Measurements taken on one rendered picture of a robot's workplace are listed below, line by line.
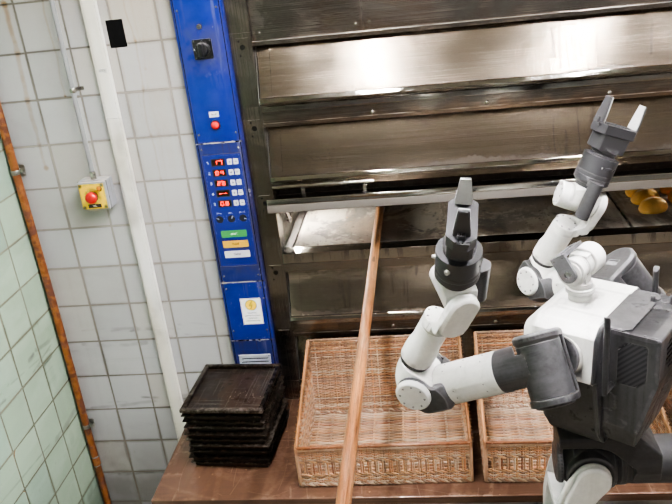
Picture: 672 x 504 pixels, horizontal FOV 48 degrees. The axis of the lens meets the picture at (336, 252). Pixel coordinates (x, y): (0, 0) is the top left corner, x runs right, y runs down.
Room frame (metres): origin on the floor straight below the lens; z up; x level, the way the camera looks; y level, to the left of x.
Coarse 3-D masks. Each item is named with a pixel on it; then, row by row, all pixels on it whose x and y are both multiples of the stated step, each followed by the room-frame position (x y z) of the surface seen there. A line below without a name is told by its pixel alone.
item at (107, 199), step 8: (96, 176) 2.52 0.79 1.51; (104, 176) 2.50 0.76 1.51; (80, 184) 2.46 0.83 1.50; (88, 184) 2.45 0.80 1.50; (96, 184) 2.45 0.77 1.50; (104, 184) 2.45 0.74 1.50; (112, 184) 2.50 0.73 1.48; (80, 192) 2.45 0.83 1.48; (88, 192) 2.45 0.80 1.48; (96, 192) 2.45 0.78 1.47; (104, 192) 2.44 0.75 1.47; (112, 192) 2.49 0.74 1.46; (104, 200) 2.44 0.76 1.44; (112, 200) 2.47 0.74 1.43; (88, 208) 2.45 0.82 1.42; (96, 208) 2.45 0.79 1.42; (104, 208) 2.45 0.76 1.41
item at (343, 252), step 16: (416, 240) 2.42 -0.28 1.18; (432, 240) 2.41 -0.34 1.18; (480, 240) 2.36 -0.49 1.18; (496, 240) 2.34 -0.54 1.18; (512, 240) 2.33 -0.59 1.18; (528, 240) 2.32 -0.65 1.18; (576, 240) 2.30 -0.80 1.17; (592, 240) 2.29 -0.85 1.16; (608, 240) 2.28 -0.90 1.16; (624, 240) 2.28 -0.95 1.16; (640, 240) 2.27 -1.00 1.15; (656, 240) 2.26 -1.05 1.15; (288, 256) 2.43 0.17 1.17; (304, 256) 2.43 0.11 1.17; (320, 256) 2.42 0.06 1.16; (336, 256) 2.41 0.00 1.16; (352, 256) 2.40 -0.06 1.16; (368, 256) 2.40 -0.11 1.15; (384, 256) 2.39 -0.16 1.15; (400, 256) 2.38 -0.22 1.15; (416, 256) 2.37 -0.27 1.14
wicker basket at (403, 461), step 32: (352, 352) 2.36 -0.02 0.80; (384, 352) 2.34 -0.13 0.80; (448, 352) 2.31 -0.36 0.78; (320, 384) 2.35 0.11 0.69; (384, 384) 2.32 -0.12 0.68; (320, 416) 2.29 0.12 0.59; (416, 416) 2.23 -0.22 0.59; (448, 416) 2.21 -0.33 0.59; (320, 448) 1.92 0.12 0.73; (384, 448) 1.90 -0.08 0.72; (416, 448) 1.89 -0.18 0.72; (448, 448) 2.03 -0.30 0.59; (320, 480) 1.93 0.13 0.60; (384, 480) 1.90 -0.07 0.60; (416, 480) 1.89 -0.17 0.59; (448, 480) 1.88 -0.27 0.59
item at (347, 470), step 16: (368, 272) 2.15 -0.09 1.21; (368, 288) 2.03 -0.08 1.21; (368, 304) 1.92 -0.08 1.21; (368, 320) 1.83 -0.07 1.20; (368, 336) 1.75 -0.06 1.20; (352, 384) 1.53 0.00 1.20; (352, 400) 1.46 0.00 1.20; (352, 416) 1.40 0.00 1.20; (352, 432) 1.34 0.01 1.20; (352, 448) 1.29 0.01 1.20; (352, 464) 1.24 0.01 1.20; (352, 480) 1.20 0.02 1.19; (336, 496) 1.16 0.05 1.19
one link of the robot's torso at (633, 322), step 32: (608, 288) 1.50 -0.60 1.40; (544, 320) 1.40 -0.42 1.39; (576, 320) 1.37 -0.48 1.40; (608, 320) 1.29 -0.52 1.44; (640, 320) 1.34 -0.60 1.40; (576, 352) 1.32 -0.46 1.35; (608, 352) 1.29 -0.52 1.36; (640, 352) 1.28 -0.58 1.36; (608, 384) 1.29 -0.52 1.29; (640, 384) 1.28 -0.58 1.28; (576, 416) 1.36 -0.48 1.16; (608, 416) 1.32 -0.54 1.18; (640, 416) 1.28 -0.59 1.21
